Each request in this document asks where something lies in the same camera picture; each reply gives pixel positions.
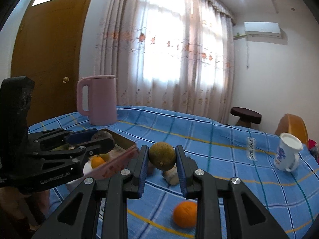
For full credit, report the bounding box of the white air conditioner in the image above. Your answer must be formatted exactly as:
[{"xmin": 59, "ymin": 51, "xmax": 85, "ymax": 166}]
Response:
[{"xmin": 244, "ymin": 22, "xmax": 282, "ymax": 38}]

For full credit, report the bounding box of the tan round fruit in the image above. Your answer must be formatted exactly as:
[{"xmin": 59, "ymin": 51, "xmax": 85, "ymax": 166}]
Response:
[{"xmin": 99, "ymin": 153, "xmax": 111, "ymax": 162}]

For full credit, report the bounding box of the small green-brown kiwi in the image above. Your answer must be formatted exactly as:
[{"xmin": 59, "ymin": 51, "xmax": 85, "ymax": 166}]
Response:
[{"xmin": 148, "ymin": 142, "xmax": 176, "ymax": 171}]

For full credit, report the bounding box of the red metal tin box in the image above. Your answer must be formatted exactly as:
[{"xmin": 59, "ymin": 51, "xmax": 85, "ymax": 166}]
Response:
[{"xmin": 65, "ymin": 128, "xmax": 140, "ymax": 192}]

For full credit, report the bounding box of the white floral curtain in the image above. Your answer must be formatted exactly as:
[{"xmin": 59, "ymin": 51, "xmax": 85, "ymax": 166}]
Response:
[{"xmin": 94, "ymin": 0, "xmax": 235, "ymax": 123}]

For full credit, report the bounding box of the white enamel mug blue print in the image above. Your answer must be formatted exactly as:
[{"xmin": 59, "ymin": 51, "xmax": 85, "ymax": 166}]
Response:
[{"xmin": 274, "ymin": 133, "xmax": 303, "ymax": 172}]

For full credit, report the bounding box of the dark round stool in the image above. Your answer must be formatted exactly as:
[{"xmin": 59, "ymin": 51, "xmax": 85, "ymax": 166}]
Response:
[{"xmin": 230, "ymin": 107, "xmax": 262, "ymax": 128}]

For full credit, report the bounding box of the brown wooden door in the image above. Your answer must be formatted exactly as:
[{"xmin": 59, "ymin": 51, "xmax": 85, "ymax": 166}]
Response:
[{"xmin": 10, "ymin": 0, "xmax": 91, "ymax": 126}]

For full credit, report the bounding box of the cut brown taro piece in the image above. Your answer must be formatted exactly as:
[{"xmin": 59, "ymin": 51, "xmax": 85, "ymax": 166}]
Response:
[{"xmin": 162, "ymin": 165, "xmax": 179, "ymax": 186}]

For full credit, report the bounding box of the purple beet with stem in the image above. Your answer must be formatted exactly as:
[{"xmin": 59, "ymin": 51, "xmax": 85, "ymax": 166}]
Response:
[{"xmin": 91, "ymin": 129, "xmax": 114, "ymax": 142}]

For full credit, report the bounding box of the orange wooden chair back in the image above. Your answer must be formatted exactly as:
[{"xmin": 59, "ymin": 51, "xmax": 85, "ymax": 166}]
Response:
[{"xmin": 275, "ymin": 113, "xmax": 309, "ymax": 147}]

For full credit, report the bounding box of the blue plaid tablecloth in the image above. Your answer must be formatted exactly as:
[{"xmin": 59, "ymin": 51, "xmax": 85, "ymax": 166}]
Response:
[{"xmin": 28, "ymin": 105, "xmax": 319, "ymax": 239}]

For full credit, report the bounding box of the small orange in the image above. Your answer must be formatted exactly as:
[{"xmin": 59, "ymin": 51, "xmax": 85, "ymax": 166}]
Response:
[{"xmin": 172, "ymin": 201, "xmax": 197, "ymax": 228}]

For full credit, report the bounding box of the pink plastic kettle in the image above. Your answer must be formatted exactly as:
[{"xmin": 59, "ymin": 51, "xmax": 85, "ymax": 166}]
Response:
[{"xmin": 77, "ymin": 75, "xmax": 117, "ymax": 126}]

